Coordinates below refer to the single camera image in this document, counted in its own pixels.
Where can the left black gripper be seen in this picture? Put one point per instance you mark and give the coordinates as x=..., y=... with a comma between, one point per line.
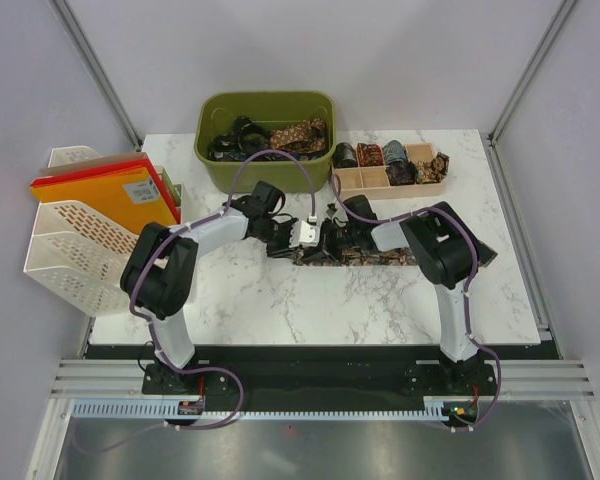
x=285, y=250

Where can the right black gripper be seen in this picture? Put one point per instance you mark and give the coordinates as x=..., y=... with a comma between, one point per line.
x=326, y=240

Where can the brown cat pattern tie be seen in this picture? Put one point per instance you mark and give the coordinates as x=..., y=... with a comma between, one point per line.
x=400, y=257

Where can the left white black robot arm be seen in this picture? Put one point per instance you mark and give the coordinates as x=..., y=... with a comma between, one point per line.
x=159, y=273

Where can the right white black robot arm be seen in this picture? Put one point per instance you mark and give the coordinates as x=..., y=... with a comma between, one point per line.
x=435, y=240

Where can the black ties in bin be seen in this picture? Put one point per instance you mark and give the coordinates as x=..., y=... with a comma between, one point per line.
x=244, y=139

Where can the wooden compartment tray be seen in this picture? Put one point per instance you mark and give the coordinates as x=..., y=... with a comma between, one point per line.
x=373, y=182

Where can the black rolled tie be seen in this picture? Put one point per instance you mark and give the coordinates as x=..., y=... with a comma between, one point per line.
x=344, y=156

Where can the red patterned rolled tie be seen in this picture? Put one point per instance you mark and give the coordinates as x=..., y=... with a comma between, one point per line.
x=369, y=155

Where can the dark patterned rolled tie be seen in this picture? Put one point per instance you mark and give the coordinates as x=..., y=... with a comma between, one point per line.
x=401, y=173

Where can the brown patterned tie in bin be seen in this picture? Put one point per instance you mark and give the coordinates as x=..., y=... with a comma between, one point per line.
x=306, y=137

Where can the grey blue rolled tie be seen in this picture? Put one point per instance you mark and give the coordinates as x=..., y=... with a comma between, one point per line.
x=394, y=152

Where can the brown patterned loose tie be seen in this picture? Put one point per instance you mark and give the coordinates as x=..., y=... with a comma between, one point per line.
x=433, y=171

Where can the olive green plastic bin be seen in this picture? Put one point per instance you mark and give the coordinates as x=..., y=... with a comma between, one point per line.
x=290, y=172

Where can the orange folder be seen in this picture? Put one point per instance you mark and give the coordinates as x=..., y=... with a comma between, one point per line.
x=130, y=197

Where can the red folder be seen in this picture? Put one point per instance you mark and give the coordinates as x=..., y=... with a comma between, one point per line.
x=104, y=165

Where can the white plastic file rack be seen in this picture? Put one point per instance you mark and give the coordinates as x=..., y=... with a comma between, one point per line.
x=80, y=254

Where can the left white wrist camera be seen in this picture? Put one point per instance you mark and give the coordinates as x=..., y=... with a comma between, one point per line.
x=305, y=232

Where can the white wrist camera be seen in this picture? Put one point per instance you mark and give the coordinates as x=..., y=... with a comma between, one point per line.
x=332, y=212
x=305, y=232

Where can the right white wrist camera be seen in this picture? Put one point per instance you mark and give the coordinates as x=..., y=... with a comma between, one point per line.
x=332, y=212

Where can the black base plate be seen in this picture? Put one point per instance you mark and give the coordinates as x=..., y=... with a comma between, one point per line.
x=319, y=377

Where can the white slotted cable duct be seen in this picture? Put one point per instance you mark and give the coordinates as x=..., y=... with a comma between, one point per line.
x=180, y=409

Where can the aluminium rail frame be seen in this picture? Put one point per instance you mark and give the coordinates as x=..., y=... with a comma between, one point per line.
x=522, y=380

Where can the left aluminium corner post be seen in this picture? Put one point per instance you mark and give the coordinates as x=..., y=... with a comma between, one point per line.
x=83, y=46

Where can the aluminium corner post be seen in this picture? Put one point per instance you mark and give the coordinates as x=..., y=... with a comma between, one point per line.
x=546, y=43
x=83, y=46

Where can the right aluminium corner post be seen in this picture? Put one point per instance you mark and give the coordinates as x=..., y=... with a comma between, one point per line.
x=546, y=43

